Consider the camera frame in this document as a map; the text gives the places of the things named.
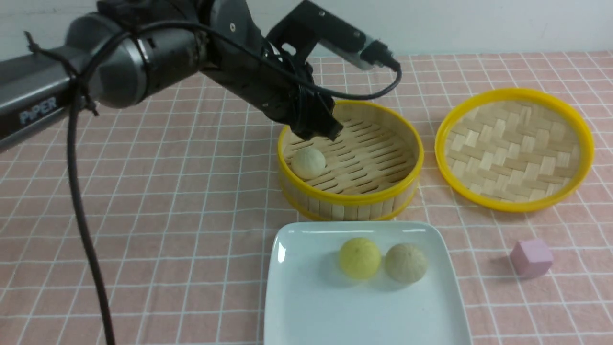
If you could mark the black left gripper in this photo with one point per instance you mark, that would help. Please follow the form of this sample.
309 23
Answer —
252 68

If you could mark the beige steamed bun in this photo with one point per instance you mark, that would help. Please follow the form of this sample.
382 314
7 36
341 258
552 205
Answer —
406 263
308 163

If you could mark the yellow steamed bun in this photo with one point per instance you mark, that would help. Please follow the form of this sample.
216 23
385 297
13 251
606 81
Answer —
359 258

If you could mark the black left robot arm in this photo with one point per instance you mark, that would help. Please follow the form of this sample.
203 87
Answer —
36 90

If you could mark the white square plate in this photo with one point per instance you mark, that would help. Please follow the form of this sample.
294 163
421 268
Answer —
309 301

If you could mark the yellow rimmed bamboo steamer basket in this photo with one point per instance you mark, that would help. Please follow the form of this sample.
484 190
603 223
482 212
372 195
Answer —
372 168

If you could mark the pink checkered tablecloth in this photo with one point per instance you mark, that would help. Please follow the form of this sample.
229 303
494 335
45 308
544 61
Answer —
183 205

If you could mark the yellow rimmed bamboo steamer lid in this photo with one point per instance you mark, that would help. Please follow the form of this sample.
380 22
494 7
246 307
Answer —
514 149

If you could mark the pink cube block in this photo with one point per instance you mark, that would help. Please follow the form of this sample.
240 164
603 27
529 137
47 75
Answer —
531 258

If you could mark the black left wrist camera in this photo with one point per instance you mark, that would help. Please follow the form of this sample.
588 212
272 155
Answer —
309 25

